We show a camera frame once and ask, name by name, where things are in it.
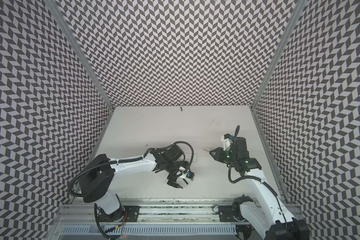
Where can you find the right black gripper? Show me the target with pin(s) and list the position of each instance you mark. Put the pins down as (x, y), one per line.
(222, 154)

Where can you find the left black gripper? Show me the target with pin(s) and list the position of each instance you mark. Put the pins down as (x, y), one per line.
(171, 178)

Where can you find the white remote with back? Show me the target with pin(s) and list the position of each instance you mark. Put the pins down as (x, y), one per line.
(189, 155)

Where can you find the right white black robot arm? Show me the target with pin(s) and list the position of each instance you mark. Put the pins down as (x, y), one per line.
(271, 219)

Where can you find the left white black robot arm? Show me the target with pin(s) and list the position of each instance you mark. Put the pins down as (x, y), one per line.
(94, 183)

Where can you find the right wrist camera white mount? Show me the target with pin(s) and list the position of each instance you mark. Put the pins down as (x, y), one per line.
(227, 141)

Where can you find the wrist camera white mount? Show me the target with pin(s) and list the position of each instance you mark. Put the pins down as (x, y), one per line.
(227, 141)
(188, 176)

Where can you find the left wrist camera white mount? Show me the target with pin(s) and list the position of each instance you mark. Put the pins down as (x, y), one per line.
(188, 176)

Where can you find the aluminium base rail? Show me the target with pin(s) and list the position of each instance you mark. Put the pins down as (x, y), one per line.
(167, 211)

